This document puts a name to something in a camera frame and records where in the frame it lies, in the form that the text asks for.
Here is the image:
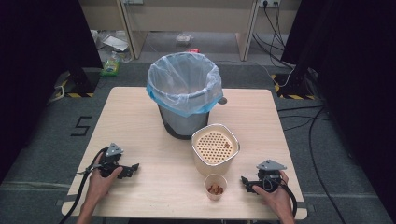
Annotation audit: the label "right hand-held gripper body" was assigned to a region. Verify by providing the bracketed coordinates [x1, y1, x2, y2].
[248, 159, 288, 194]

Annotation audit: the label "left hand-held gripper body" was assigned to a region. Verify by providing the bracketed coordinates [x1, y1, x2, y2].
[99, 143, 126, 179]

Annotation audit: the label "person's right hand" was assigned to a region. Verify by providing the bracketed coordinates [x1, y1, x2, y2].
[251, 170, 294, 217]

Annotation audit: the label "person's left hand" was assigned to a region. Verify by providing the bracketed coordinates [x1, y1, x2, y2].
[88, 153, 124, 200]

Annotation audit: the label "paper cup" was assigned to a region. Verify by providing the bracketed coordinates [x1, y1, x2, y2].
[204, 173, 229, 202]

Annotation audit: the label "brown food scraps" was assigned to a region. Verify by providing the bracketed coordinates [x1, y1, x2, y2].
[207, 183, 225, 196]

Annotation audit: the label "cream container with perforated strainer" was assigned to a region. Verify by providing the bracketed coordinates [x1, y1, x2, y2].
[191, 122, 241, 177]

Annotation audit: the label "grey trash can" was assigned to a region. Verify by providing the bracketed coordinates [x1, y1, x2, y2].
[157, 103, 210, 141]

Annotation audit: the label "black stand base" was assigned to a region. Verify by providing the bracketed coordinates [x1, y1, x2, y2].
[64, 65, 102, 95]
[274, 62, 317, 97]

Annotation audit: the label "green packet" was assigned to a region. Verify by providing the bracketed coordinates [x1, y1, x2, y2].
[99, 58, 121, 78]

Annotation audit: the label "clear blue plastic bin liner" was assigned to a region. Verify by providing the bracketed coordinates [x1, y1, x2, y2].
[146, 51, 224, 119]

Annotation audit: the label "black curtain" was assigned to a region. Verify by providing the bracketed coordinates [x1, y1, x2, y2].
[0, 0, 104, 185]
[279, 0, 396, 216]

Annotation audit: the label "clear plastic bag with paper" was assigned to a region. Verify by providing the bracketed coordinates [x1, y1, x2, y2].
[91, 29, 134, 63]

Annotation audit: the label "clear plastic box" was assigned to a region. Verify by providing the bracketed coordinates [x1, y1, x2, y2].
[175, 33, 193, 45]

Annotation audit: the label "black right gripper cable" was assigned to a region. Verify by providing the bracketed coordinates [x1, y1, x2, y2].
[279, 181, 299, 218]

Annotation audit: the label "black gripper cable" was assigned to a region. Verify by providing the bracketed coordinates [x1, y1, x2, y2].
[279, 181, 299, 218]
[58, 147, 108, 224]

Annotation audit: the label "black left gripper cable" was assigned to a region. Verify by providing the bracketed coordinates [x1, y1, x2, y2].
[58, 147, 108, 224]

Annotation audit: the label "long black floor cable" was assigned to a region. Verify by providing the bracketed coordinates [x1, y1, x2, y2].
[307, 106, 347, 224]

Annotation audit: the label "white floor cable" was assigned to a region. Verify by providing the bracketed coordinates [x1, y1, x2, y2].
[214, 59, 296, 89]

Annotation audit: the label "black cables bundle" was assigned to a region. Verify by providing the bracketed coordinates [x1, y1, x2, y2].
[251, 2, 295, 70]

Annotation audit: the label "white wall socket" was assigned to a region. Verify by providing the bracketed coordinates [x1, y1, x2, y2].
[258, 0, 281, 8]

